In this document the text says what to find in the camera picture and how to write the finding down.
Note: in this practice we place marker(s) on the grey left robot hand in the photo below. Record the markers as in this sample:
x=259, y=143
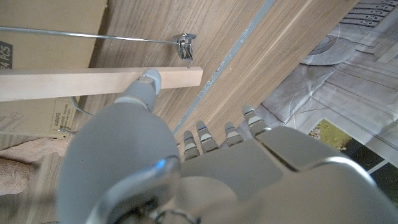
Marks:
x=217, y=180

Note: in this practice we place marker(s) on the wooden hanger with metal clips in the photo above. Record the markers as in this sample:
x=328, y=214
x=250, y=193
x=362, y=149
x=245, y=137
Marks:
x=77, y=82

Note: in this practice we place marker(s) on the tan elastic arm wrap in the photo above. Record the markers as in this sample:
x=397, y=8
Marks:
x=21, y=161

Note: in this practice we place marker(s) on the flat cardboard box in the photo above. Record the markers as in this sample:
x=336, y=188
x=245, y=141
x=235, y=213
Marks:
x=46, y=43

